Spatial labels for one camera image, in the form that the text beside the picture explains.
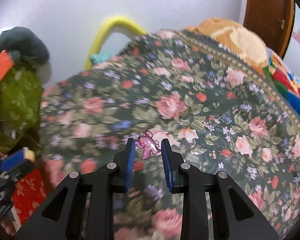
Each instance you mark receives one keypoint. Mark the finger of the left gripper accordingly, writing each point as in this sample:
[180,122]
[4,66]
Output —
[15,173]
[12,161]

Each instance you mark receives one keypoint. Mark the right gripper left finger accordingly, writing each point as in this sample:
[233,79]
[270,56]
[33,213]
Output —
[82,198]

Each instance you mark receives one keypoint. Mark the teal cloth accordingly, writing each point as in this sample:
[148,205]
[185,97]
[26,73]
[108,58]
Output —
[97,58]

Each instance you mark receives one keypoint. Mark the yellow foam tube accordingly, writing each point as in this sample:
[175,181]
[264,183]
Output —
[112,24]

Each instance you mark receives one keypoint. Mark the white foam piece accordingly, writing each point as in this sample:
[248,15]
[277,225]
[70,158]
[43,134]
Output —
[29,154]

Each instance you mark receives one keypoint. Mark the green leaf-pattern bag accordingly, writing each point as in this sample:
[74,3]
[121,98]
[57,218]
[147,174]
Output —
[20,98]

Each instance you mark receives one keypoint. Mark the dark floral bedspread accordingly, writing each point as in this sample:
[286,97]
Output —
[215,110]

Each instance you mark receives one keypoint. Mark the dark grey cushion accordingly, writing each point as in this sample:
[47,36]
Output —
[23,45]

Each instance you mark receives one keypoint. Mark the orange colourful blanket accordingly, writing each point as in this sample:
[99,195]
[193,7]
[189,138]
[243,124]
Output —
[252,49]

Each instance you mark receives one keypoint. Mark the brown wooden door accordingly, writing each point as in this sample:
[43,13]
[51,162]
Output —
[271,20]

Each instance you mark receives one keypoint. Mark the red floral box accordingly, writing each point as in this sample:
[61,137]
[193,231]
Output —
[28,195]

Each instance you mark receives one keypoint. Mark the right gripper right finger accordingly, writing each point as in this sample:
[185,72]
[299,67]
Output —
[234,215]

